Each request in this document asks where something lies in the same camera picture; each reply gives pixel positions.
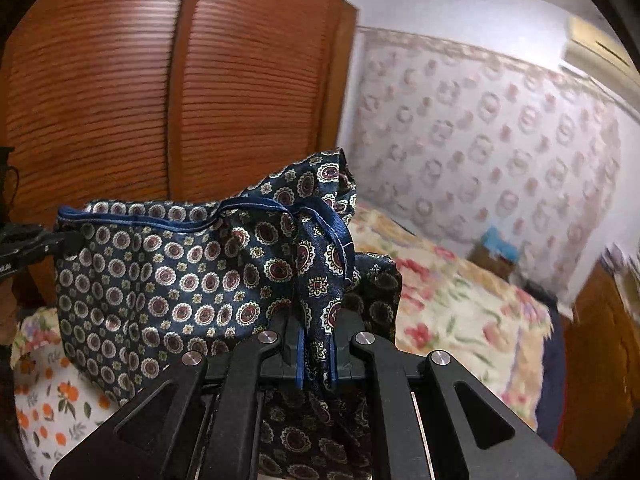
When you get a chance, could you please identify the wooden louvered wardrobe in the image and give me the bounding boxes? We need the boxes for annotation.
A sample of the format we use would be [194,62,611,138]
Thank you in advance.
[1,0,354,226]

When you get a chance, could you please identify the orange print white bedsheet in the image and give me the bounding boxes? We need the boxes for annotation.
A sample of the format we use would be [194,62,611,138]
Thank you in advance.
[14,344,118,479]

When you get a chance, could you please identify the navy patterned silk garment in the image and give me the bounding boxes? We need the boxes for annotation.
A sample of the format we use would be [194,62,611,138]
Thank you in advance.
[55,150,402,479]

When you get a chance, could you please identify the wall air conditioner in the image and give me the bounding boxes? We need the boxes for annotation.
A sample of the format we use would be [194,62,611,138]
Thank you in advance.
[563,16,637,76]

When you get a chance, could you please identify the wooden dresser cabinet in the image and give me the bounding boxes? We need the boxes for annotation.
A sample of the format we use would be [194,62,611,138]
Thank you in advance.
[555,262,639,479]

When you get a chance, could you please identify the navy blue blanket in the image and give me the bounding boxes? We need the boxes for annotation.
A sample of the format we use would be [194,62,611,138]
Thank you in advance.
[535,307,566,448]

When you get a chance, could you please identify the floral beige blanket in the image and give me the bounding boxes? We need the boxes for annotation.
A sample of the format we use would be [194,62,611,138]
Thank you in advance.
[11,207,552,430]

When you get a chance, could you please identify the patterned sheer curtain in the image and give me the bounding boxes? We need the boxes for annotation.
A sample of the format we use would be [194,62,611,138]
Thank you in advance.
[348,28,634,301]

